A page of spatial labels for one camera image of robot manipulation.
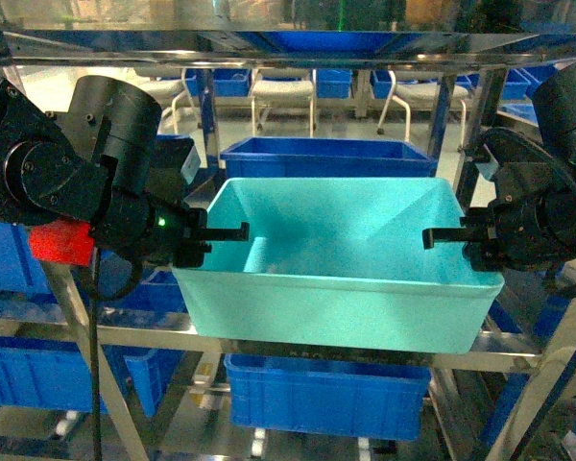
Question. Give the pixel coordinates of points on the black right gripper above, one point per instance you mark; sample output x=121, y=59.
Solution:
x=531, y=232

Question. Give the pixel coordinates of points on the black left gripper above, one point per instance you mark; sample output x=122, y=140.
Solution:
x=150, y=230

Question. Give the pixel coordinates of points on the teal plastic bin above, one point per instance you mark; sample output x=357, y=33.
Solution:
x=339, y=262

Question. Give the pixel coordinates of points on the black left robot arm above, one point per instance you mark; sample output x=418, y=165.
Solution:
x=90, y=165

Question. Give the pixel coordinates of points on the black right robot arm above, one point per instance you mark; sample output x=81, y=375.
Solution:
x=554, y=103

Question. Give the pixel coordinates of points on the blue bin lower shelf centre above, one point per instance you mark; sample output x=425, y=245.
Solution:
x=327, y=397

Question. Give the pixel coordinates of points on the blue bin shelf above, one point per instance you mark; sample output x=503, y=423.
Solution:
x=52, y=375
x=327, y=397

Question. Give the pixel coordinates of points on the blue bin lower shelf left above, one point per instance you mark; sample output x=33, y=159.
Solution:
x=52, y=375

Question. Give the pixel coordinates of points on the blue bin behind teal bin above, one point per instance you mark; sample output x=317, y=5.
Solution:
x=304, y=157

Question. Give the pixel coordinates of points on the grey office chair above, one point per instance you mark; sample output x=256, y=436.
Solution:
x=282, y=85

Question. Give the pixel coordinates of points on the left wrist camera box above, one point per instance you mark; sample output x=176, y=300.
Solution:
x=174, y=167

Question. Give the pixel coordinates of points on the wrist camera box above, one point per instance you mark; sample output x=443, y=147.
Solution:
x=174, y=167
x=515, y=167

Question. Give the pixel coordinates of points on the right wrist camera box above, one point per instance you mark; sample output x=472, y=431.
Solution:
x=515, y=167

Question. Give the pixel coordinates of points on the steel shelf rack frame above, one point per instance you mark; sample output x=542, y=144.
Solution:
x=447, y=52

